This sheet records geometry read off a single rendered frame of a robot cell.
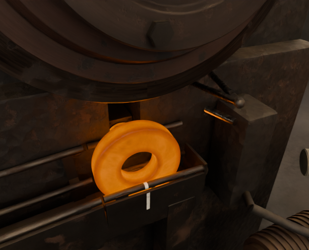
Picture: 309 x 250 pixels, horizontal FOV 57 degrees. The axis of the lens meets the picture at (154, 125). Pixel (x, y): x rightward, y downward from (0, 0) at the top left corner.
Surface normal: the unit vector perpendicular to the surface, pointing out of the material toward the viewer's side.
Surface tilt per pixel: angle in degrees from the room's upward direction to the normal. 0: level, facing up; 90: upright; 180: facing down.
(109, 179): 89
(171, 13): 56
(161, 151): 89
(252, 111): 0
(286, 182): 0
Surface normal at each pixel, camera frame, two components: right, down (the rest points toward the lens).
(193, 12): 0.32, -0.04
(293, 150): 0.01, -0.84
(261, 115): 0.18, -0.59
